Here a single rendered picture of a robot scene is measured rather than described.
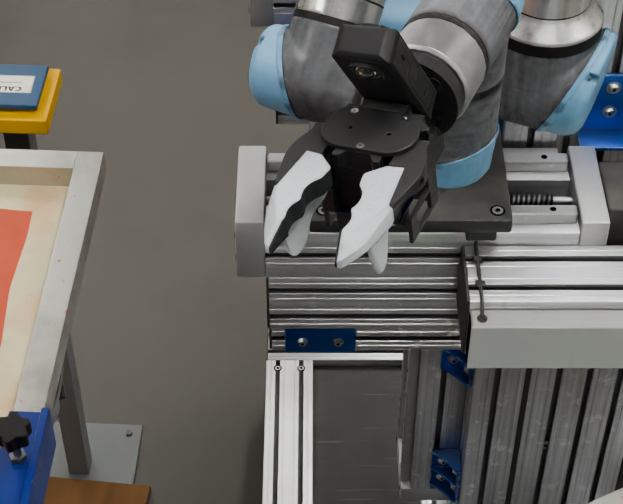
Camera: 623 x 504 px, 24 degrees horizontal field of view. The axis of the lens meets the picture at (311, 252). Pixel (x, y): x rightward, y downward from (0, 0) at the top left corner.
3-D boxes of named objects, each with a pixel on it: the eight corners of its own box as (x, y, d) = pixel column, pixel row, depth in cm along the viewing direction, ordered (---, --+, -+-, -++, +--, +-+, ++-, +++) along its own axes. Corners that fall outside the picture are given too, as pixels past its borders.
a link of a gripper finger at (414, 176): (415, 223, 98) (437, 143, 104) (413, 206, 97) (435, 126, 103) (347, 220, 99) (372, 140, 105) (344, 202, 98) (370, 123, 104)
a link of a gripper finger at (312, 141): (315, 216, 100) (383, 146, 105) (311, 196, 99) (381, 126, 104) (261, 196, 103) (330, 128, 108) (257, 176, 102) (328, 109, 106)
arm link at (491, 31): (525, 41, 123) (536, -45, 117) (482, 117, 116) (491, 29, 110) (438, 18, 125) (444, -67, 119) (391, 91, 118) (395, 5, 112)
